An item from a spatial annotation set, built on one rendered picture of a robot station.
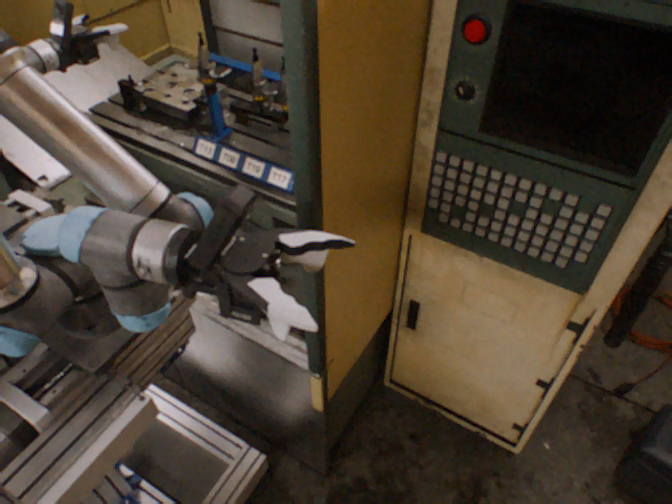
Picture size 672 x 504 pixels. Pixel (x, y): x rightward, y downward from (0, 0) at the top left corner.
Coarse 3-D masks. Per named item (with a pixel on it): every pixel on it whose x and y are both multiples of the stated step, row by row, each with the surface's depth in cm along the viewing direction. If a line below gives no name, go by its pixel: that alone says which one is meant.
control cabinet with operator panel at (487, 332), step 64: (448, 0) 103; (512, 0) 93; (576, 0) 88; (640, 0) 83; (448, 64) 108; (512, 64) 102; (576, 64) 95; (640, 64) 90; (448, 128) 117; (512, 128) 110; (576, 128) 103; (640, 128) 96; (448, 192) 128; (512, 192) 119; (576, 192) 110; (640, 192) 105; (448, 256) 150; (512, 256) 130; (576, 256) 120; (448, 320) 168; (512, 320) 152; (576, 320) 139; (448, 384) 192; (512, 384) 171; (512, 448) 192
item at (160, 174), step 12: (156, 168) 203; (168, 180) 204; (180, 180) 199; (204, 192) 196; (216, 192) 191; (252, 216) 188; (264, 216) 184; (264, 228) 189; (276, 228) 187; (288, 228) 195
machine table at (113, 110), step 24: (120, 96) 220; (240, 96) 221; (96, 120) 207; (144, 120) 207; (264, 120) 207; (120, 144) 202; (144, 144) 197; (192, 144) 195; (240, 144) 195; (264, 144) 195; (288, 144) 195; (168, 168) 195; (192, 168) 190; (216, 168) 185; (288, 168) 186; (264, 192) 175; (288, 216) 173
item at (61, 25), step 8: (56, 0) 128; (56, 8) 128; (64, 8) 127; (72, 8) 129; (56, 16) 129; (64, 16) 128; (72, 16) 129; (56, 24) 129; (64, 24) 128; (56, 32) 130; (64, 32) 129; (56, 40) 130; (64, 40) 130; (64, 48) 131
